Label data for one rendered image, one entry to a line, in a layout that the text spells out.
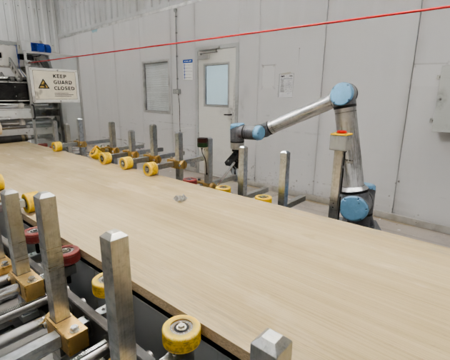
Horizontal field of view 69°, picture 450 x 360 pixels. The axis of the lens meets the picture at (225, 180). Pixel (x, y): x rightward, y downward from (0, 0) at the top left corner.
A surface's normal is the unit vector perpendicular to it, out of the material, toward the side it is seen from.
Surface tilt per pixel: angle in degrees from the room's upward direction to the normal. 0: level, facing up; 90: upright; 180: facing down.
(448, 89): 90
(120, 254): 90
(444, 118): 90
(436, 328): 0
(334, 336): 0
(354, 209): 95
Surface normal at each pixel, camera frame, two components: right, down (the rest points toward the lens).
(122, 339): 0.76, 0.17
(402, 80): -0.69, 0.18
